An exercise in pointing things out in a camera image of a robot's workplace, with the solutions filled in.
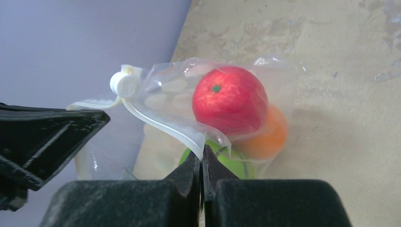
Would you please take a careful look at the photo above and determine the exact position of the orange fruit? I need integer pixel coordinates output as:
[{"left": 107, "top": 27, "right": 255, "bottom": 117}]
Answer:
[{"left": 234, "top": 105, "right": 288, "bottom": 159}]

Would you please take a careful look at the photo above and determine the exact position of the clear zip top bag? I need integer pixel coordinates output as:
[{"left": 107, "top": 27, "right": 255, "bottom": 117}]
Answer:
[{"left": 68, "top": 56, "right": 305, "bottom": 180}]

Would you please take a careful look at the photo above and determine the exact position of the red apple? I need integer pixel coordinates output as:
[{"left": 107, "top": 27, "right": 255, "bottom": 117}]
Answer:
[{"left": 192, "top": 66, "right": 268, "bottom": 135}]

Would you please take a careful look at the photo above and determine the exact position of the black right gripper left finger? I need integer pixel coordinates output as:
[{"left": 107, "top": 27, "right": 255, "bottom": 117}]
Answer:
[{"left": 41, "top": 154, "right": 201, "bottom": 227}]

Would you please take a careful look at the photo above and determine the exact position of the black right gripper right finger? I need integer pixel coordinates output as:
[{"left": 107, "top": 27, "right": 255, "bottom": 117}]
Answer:
[{"left": 202, "top": 146, "right": 351, "bottom": 227}]

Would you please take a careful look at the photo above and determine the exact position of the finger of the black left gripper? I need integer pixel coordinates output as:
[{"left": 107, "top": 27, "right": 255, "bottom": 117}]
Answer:
[{"left": 0, "top": 104, "right": 110, "bottom": 211}]

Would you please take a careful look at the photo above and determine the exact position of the green ridged squash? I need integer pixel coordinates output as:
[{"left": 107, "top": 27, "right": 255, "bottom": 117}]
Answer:
[{"left": 178, "top": 140, "right": 256, "bottom": 180}]

